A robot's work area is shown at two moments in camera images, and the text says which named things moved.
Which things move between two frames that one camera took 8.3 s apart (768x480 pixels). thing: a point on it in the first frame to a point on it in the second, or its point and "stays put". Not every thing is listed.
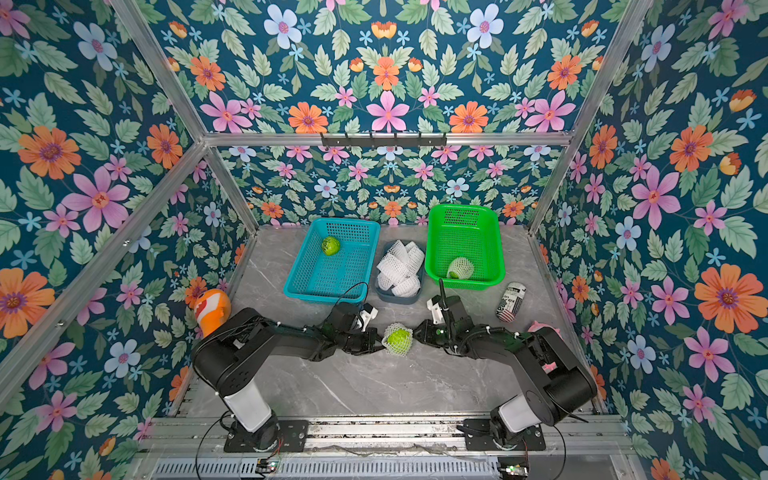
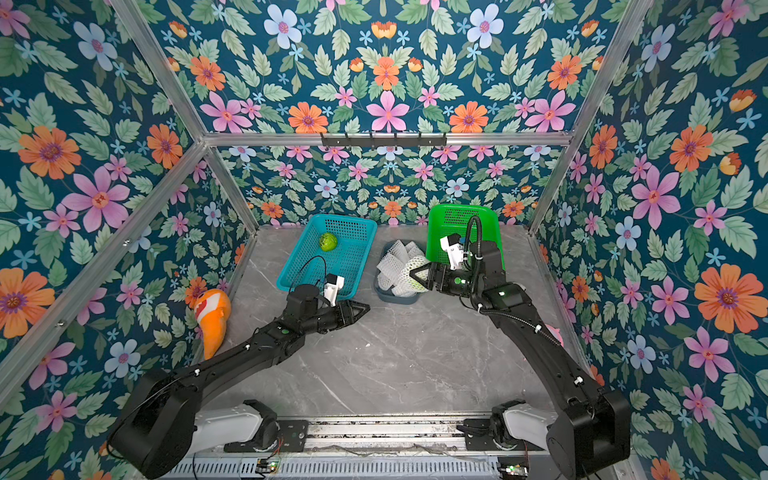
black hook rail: [383, 142] stays put
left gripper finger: [372, 336] to [355, 304]
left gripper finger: [373, 349] to [365, 309]
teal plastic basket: [335, 261] stays put
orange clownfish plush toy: [212, 310] stays put
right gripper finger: [421, 329] to [413, 271]
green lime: [331, 246] stays put
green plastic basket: [464, 246] stays put
